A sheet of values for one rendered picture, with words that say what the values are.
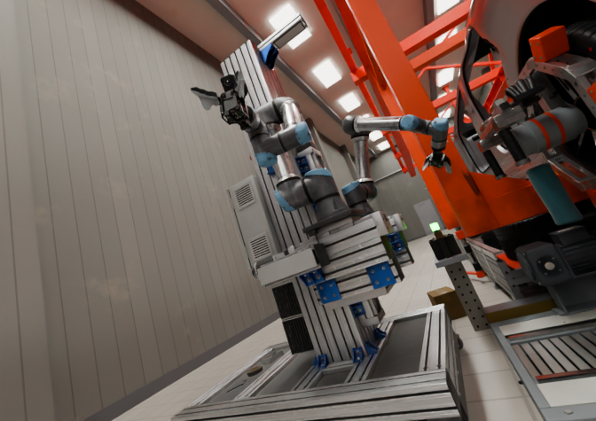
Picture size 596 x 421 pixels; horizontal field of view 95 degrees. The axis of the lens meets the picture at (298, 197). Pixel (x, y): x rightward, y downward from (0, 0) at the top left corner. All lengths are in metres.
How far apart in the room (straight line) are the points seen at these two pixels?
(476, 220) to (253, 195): 1.25
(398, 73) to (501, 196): 0.97
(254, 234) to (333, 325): 0.59
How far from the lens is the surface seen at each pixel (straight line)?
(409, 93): 2.01
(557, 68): 1.35
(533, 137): 1.42
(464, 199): 1.83
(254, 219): 1.49
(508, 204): 1.87
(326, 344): 1.46
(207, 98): 0.91
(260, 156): 1.00
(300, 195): 1.17
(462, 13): 5.28
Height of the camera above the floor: 0.67
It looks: 14 degrees up
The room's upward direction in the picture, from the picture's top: 20 degrees counter-clockwise
